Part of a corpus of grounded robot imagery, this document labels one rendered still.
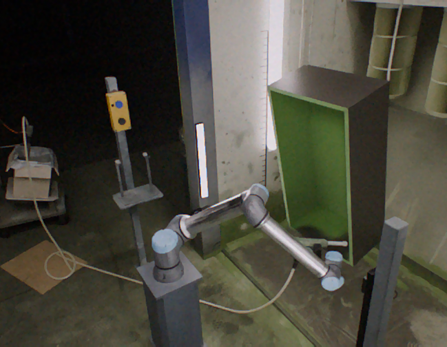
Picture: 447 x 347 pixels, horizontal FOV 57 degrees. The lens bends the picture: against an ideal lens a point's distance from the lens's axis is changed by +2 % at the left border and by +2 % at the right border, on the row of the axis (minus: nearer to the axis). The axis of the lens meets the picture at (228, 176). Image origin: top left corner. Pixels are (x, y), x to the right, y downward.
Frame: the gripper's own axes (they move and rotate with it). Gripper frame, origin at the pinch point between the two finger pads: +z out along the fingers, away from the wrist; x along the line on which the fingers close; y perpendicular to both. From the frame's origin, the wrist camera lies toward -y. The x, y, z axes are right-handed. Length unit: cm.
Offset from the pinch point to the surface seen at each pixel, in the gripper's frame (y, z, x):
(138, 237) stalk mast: 62, 108, -66
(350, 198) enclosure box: -41.1, -13.1, 9.5
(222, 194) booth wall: 12, 96, -9
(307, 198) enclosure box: -10, 52, 41
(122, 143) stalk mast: -17, 107, -95
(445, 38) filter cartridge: -146, 26, 79
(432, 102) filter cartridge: -105, 26, 95
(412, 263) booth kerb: 15, 0, 120
